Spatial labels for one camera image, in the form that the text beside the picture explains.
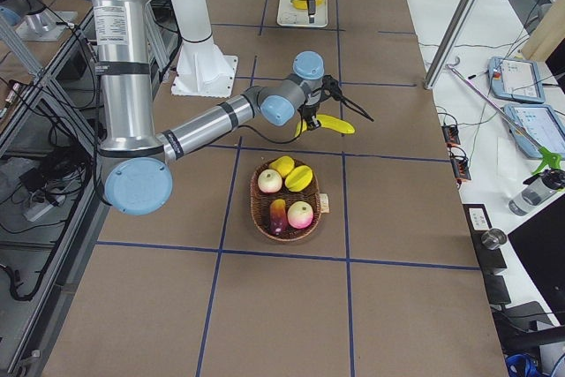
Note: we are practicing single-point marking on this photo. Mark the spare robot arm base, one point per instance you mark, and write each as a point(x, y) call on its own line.
point(32, 19)

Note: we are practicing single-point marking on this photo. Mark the basket paper tag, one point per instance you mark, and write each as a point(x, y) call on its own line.
point(324, 203)

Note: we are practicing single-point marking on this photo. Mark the brown wicker basket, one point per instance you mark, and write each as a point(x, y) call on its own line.
point(260, 203)

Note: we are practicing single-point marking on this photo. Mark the white bear tray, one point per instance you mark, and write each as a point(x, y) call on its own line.
point(289, 15)

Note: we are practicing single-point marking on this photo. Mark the yellow pear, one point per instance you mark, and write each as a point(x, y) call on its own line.
point(283, 165)

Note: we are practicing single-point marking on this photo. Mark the yellow starfruit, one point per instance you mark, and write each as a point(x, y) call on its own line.
point(299, 178)

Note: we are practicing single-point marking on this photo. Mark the red green apple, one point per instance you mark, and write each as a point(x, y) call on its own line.
point(300, 215)

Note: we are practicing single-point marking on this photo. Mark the dark purple plum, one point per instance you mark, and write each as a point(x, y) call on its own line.
point(278, 222)

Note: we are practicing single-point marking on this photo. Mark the upper orange circuit module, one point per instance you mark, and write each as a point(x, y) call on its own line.
point(451, 135)

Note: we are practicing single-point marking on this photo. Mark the orange circuit module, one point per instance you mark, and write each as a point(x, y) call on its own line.
point(460, 167)
point(451, 135)

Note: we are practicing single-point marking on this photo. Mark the lower orange circuit module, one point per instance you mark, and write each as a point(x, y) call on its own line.
point(460, 167)

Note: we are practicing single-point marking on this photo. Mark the upper teach pendant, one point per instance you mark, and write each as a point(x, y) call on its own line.
point(516, 80)

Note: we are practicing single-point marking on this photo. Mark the teach pendant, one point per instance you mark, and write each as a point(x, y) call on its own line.
point(516, 80)
point(540, 122)

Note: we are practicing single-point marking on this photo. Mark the small steel cup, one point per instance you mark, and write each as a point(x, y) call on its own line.
point(493, 239)

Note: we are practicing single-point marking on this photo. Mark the lower teach pendant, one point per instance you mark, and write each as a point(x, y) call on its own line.
point(540, 122)

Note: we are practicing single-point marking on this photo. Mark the clear water bottle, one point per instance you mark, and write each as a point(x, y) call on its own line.
point(537, 190)

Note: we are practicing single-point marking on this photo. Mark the black laptop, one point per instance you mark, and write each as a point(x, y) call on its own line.
point(539, 245)

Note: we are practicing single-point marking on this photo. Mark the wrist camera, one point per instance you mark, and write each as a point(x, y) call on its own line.
point(330, 89)

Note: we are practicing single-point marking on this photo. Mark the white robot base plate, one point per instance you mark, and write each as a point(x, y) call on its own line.
point(212, 78)

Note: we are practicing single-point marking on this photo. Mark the aluminium frame post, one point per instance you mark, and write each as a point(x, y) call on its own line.
point(455, 27)

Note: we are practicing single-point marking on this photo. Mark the aluminium frame rack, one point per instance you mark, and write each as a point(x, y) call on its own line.
point(47, 183)

